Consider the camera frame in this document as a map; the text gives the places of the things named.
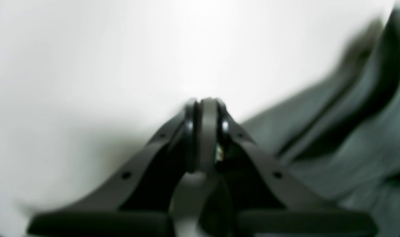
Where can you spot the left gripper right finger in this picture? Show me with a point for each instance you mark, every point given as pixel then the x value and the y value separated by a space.
pixel 265 200

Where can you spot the grey T-shirt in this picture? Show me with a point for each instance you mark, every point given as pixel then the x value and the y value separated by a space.
pixel 341 137

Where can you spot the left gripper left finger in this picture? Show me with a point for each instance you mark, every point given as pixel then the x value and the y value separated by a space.
pixel 135 201

